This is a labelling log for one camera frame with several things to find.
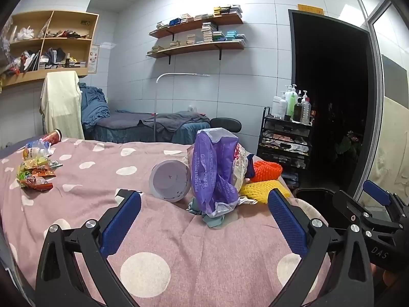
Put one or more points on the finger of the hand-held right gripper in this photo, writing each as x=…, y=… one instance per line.
x=348, y=206
x=377, y=192

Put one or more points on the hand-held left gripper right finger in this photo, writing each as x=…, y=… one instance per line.
x=287, y=224

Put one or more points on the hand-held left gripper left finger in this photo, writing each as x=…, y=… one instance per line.
x=123, y=220

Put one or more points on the black trash bin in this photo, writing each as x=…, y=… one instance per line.
x=314, y=201

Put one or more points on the yellow foam fruit net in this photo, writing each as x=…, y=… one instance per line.
x=255, y=190

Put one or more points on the orange foam fruit net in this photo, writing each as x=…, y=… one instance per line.
x=265, y=170

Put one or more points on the white paper cup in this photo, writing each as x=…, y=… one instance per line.
x=169, y=179

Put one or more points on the white plastic bag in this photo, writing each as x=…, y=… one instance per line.
x=25, y=33
x=239, y=172

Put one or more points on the teal cloth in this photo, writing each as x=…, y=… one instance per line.
x=212, y=222

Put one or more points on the purple plastic bag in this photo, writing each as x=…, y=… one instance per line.
x=207, y=172

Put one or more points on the potted plant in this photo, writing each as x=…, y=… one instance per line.
x=346, y=145

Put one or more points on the black trolley cart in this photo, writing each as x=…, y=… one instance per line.
x=281, y=161

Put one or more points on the pink polka dot blanket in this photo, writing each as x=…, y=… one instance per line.
x=191, y=246

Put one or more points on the aluminium framed glass door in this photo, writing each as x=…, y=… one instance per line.
x=393, y=118

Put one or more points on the massage bed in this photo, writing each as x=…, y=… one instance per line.
x=121, y=131

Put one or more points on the pile of snack wrappers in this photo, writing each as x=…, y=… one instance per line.
x=35, y=174

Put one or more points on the brown bottle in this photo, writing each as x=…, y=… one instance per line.
x=297, y=111

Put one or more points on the red paper cup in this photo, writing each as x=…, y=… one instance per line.
x=52, y=137

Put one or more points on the grey blanket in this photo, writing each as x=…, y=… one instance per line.
x=172, y=120

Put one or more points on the yellow label plastic bottle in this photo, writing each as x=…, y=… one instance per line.
x=33, y=152

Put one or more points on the black stool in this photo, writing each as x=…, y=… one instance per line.
x=225, y=124

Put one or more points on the white pump bottle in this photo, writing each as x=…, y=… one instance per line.
x=283, y=105

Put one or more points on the blue bedding pile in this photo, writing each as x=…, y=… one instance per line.
x=92, y=105

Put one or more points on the green pump bottle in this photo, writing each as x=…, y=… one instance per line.
x=291, y=100

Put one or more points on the white floor lamp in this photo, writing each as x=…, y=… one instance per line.
x=155, y=102

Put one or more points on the small white container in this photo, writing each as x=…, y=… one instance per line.
x=191, y=108

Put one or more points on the cream cloth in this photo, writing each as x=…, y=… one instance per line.
x=60, y=102

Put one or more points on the row of flat boxes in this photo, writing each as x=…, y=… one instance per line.
x=64, y=65

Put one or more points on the wooden cubby shelf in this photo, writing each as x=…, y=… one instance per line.
x=28, y=78

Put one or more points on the pile of dark clothes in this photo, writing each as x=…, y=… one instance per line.
x=52, y=56

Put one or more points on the wall poster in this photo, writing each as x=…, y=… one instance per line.
x=93, y=59

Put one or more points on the wooden wall shelf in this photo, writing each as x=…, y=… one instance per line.
x=223, y=45
x=227, y=19

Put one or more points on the orange wall sign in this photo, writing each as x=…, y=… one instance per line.
x=310, y=9

